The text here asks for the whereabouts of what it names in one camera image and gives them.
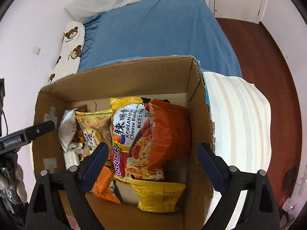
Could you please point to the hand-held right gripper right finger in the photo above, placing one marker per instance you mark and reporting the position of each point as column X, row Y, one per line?
column 212, row 167

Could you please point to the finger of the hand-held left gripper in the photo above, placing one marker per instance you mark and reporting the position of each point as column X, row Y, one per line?
column 39, row 130

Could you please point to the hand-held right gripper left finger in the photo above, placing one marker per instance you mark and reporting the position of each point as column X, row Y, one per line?
column 92, row 167

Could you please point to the plain white packet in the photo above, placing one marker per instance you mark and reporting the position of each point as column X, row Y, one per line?
column 72, row 159

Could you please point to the red orange chip packet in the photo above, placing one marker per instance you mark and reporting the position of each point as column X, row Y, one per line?
column 105, row 186

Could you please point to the white grey snack packet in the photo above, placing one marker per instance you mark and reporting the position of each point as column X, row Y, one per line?
column 66, row 129

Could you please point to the yellow white snack packet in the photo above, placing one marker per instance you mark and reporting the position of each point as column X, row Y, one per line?
column 93, row 122

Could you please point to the brown snack packet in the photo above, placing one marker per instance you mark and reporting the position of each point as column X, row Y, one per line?
column 81, row 107

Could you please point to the instant noodle packet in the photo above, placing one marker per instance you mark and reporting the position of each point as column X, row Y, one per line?
column 130, row 134

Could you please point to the dark orange snack packet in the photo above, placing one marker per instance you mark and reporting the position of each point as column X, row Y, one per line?
column 168, row 134

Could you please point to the cardboard box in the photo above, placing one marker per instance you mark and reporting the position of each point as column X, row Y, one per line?
column 144, row 76

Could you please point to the person's left hand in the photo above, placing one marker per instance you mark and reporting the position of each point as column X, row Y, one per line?
column 20, row 179

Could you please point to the cat print blanket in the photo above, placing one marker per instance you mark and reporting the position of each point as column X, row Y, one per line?
column 239, row 112

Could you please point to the bear print long pillow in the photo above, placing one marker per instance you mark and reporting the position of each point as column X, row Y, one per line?
column 69, row 52

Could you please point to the black wall device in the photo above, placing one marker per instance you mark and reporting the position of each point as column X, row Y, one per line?
column 2, row 93

